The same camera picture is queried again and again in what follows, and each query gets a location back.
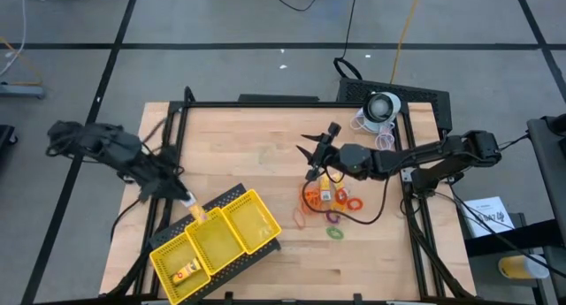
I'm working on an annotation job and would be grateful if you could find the yellow plastic mesh basket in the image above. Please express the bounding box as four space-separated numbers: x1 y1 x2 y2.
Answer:
184 206 247 277
149 231 213 305
220 188 283 255

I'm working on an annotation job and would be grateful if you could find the white lamp cable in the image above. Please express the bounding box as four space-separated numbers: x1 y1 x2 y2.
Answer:
350 109 398 152

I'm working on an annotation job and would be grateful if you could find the black perforated metal desk riser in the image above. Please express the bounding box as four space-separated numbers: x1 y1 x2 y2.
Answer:
148 182 284 305

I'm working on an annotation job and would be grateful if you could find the grey stand foot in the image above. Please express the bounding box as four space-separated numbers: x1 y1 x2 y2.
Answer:
0 83 47 100

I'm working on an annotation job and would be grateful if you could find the black hanging cable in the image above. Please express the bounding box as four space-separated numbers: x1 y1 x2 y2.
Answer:
332 0 369 81

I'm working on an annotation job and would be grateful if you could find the black cart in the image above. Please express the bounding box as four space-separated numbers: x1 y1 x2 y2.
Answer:
525 113 566 305

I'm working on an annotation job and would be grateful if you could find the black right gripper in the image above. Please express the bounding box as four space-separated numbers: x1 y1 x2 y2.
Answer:
295 133 344 181

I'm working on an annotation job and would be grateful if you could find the black floor object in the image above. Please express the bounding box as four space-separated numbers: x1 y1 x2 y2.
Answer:
0 124 19 148

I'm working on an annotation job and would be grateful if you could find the white printed booklet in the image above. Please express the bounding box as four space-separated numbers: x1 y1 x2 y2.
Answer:
463 195 516 240

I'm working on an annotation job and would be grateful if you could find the black flat bar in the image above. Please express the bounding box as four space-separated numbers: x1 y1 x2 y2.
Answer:
238 94 320 103

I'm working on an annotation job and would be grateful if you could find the black perforated metal panel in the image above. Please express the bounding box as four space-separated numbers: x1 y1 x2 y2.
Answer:
335 76 454 133

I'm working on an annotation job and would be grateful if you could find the black floor cable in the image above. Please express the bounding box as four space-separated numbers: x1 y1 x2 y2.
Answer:
244 0 325 13

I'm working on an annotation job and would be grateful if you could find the yellow hanging cable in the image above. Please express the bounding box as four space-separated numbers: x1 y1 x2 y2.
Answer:
388 0 425 85

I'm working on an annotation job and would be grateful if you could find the white floor cable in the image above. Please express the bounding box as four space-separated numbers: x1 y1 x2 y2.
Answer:
0 0 28 77

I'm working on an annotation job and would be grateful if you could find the black aluminium table frame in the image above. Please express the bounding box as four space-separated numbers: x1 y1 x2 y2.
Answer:
105 86 477 302

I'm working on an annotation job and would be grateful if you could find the yellow and white cup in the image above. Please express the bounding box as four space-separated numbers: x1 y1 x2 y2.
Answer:
497 253 550 281

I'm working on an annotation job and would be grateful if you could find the orange floor cable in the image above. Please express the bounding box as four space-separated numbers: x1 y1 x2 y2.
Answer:
0 35 45 88

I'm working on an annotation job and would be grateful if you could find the white round spotlight lamp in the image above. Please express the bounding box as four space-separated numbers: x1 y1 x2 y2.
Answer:
361 91 402 133

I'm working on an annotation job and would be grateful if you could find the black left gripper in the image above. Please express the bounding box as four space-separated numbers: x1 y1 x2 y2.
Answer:
138 156 197 206

